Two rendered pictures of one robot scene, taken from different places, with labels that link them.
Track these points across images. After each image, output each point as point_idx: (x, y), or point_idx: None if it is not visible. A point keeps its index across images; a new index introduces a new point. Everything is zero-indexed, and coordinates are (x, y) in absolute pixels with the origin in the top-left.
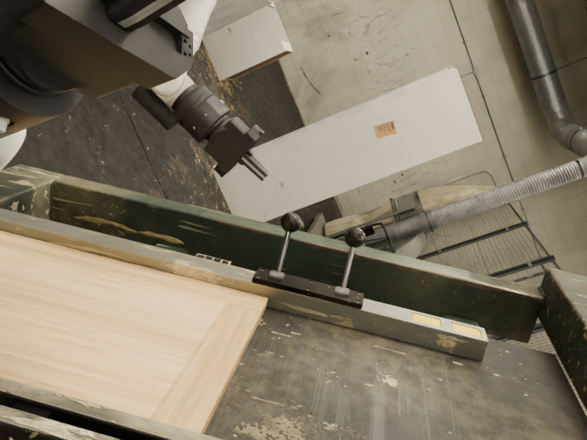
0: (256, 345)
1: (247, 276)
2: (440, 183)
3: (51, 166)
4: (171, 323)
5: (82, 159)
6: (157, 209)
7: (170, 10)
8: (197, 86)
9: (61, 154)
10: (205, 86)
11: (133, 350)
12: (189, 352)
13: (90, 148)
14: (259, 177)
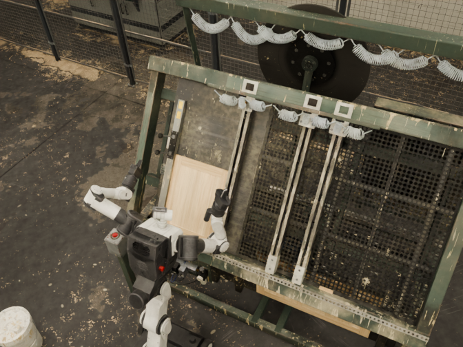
0: (193, 157)
1: (170, 160)
2: None
3: (31, 239)
4: (191, 176)
5: (12, 228)
6: (138, 186)
7: (217, 192)
8: (125, 185)
9: (19, 238)
10: (124, 183)
11: (202, 183)
12: (200, 172)
13: (1, 227)
14: (142, 162)
